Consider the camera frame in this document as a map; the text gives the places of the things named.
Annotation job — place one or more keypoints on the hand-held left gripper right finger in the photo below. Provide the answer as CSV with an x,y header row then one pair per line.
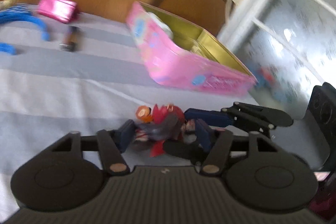
x,y
204,137

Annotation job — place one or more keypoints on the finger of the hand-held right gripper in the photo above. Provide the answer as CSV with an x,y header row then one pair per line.
x,y
210,117
181,151

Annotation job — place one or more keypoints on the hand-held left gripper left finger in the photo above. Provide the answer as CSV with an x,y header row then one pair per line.
x,y
127,134

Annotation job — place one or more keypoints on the red cap toy figure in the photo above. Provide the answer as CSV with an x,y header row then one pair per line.
x,y
168,114

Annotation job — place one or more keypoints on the pink tin box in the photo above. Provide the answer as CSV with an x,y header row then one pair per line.
x,y
168,61

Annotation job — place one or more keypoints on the shiny pink wallet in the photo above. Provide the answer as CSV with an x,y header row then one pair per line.
x,y
56,7

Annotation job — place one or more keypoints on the person's magenta clothing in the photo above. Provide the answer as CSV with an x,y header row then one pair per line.
x,y
325,197

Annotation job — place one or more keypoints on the striped bed sheet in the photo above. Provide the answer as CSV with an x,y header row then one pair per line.
x,y
65,82

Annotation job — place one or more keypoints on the small white object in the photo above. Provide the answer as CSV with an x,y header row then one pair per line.
x,y
161,25

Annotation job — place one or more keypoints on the gold black lighter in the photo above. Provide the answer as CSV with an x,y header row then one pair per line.
x,y
70,39

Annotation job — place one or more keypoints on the blue plastic headband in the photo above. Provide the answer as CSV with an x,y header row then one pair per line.
x,y
36,20

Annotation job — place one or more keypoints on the blue plastic piece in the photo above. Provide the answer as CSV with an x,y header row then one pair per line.
x,y
8,48

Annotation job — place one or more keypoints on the pale yellow toy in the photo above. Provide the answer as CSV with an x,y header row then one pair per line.
x,y
8,1

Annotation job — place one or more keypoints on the white frame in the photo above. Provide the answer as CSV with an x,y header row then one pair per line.
x,y
244,3

